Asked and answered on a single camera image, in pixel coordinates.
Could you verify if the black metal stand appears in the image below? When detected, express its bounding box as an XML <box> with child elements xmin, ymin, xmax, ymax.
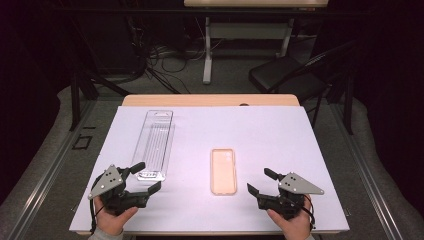
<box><xmin>68</xmin><ymin>71</ymin><xmax>131</xmax><ymax>132</ymax></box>
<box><xmin>328</xmin><ymin>66</ymin><xmax>355</xmax><ymax>136</ymax></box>

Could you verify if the person's right hand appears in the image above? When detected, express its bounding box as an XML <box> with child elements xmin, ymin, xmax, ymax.
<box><xmin>266</xmin><ymin>196</ymin><xmax>314</xmax><ymax>240</ymax></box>

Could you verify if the clear plastic package box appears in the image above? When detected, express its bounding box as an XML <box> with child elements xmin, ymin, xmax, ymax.
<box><xmin>131</xmin><ymin>109</ymin><xmax>176</xmax><ymax>183</ymax></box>

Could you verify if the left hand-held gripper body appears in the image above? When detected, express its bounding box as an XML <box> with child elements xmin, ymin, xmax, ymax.
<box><xmin>88</xmin><ymin>164</ymin><xmax>152</xmax><ymax>216</ymax></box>

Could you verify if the bundle of floor cables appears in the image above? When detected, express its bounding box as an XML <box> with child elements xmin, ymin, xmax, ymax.
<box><xmin>128</xmin><ymin>16</ymin><xmax>208</xmax><ymax>94</ymax></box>

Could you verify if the person's left hand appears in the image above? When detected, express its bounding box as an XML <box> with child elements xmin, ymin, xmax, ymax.
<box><xmin>94</xmin><ymin>196</ymin><xmax>139</xmax><ymax>237</ymax></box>

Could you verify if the beige phone case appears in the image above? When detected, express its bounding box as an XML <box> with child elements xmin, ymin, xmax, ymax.
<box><xmin>210</xmin><ymin>148</ymin><xmax>238</xmax><ymax>196</ymax></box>

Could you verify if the white-legged desk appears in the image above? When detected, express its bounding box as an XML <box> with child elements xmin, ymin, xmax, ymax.
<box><xmin>183</xmin><ymin>0</ymin><xmax>329</xmax><ymax>85</ymax></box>

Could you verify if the aluminium floor rail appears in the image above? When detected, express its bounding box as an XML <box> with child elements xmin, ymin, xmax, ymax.
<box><xmin>329</xmin><ymin>103</ymin><xmax>406</xmax><ymax>240</ymax></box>
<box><xmin>6</xmin><ymin>99</ymin><xmax>96</xmax><ymax>240</ymax></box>

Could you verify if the wooden table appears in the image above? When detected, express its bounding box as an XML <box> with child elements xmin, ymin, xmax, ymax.
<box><xmin>75</xmin><ymin>93</ymin><xmax>342</xmax><ymax>237</ymax></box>

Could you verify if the white table board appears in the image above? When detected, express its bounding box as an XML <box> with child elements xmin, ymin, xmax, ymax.
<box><xmin>69</xmin><ymin>105</ymin><xmax>350</xmax><ymax>233</ymax></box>

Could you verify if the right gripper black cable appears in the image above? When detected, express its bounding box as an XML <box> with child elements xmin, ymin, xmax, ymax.
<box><xmin>301</xmin><ymin>194</ymin><xmax>316</xmax><ymax>232</ymax></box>

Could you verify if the black folding chair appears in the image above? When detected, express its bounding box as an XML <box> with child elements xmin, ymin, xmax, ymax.
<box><xmin>248</xmin><ymin>39</ymin><xmax>359</xmax><ymax>129</ymax></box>

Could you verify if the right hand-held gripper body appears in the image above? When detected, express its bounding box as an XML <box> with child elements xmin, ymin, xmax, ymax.
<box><xmin>257</xmin><ymin>171</ymin><xmax>325</xmax><ymax>221</ymax></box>

